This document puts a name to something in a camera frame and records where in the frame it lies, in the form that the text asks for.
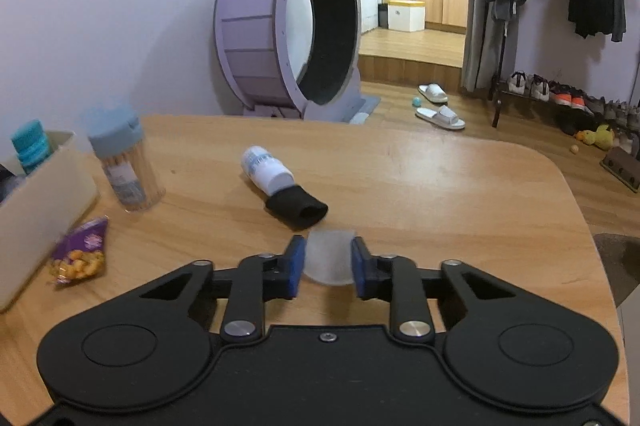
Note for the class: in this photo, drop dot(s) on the purple snack packet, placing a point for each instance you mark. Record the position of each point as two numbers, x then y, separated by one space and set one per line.
80 256

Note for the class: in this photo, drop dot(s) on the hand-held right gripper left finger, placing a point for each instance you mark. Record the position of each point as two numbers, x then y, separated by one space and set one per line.
295 266

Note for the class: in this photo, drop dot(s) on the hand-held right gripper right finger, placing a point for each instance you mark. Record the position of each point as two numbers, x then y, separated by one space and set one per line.
361 268

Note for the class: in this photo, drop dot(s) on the black cloth sleeve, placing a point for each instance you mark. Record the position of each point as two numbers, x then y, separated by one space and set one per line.
295 206

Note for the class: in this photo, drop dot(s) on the black shoe rack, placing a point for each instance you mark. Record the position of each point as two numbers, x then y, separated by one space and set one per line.
496 106

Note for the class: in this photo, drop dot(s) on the row of shoes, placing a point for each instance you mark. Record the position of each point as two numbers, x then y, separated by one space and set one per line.
560 95

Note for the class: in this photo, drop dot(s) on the yellow plush toy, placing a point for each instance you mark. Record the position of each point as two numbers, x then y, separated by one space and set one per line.
595 138

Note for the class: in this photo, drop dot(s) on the purple cat exercise wheel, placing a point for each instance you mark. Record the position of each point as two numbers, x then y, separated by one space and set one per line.
250 36

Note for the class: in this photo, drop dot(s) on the beige plastic container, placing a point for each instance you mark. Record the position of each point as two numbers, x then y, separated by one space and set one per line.
45 216

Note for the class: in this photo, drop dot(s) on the brown scratching board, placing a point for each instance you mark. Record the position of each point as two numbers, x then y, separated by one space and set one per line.
622 168

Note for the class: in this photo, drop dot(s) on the teal capped medicine bottle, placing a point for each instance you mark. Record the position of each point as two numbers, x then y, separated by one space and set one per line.
30 146

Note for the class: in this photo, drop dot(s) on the black bin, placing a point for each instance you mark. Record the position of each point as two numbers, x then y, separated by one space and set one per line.
382 15

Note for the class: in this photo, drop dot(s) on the white box with yellow lid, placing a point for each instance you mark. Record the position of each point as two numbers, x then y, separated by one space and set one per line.
406 17

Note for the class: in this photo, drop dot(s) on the toothpick jar with blue lid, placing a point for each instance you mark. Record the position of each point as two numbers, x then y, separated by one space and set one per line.
125 176

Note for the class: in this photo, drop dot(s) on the white bottle with blue print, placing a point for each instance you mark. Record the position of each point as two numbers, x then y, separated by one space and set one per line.
265 168

